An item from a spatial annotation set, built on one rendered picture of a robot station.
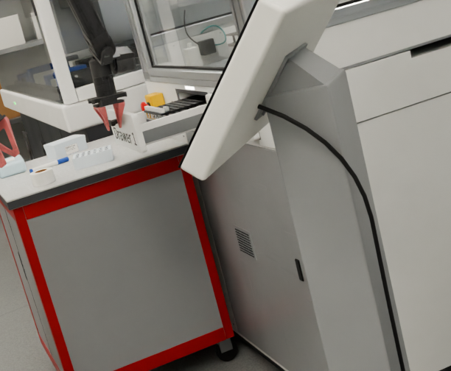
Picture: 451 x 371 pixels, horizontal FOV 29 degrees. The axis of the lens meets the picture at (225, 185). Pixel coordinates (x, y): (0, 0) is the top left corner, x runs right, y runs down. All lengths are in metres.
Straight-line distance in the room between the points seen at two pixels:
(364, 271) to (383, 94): 0.77
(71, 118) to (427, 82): 1.51
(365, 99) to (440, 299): 0.60
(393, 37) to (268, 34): 0.99
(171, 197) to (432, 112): 0.88
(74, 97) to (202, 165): 1.98
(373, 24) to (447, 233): 0.60
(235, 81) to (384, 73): 0.96
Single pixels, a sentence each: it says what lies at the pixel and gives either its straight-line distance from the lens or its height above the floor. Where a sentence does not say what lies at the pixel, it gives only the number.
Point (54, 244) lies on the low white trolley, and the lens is 2.70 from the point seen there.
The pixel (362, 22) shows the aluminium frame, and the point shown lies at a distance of 2.25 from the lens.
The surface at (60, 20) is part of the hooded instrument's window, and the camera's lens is 3.37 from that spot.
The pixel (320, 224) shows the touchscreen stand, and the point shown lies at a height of 0.77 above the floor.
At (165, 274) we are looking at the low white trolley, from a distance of 2.81.
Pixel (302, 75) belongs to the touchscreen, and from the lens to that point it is 1.53.
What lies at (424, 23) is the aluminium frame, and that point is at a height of 0.99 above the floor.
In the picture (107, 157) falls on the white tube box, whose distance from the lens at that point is 2.80.
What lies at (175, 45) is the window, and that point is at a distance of 2.71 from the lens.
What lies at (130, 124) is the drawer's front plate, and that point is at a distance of 2.47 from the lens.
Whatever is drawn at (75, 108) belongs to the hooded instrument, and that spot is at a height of 0.89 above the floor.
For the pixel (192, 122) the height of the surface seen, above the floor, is 0.86.
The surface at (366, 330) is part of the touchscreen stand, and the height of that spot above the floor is 0.56.
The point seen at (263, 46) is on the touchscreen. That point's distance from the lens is 1.34.
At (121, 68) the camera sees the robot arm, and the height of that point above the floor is 1.05.
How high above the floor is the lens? 1.25
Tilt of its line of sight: 14 degrees down
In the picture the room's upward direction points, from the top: 14 degrees counter-clockwise
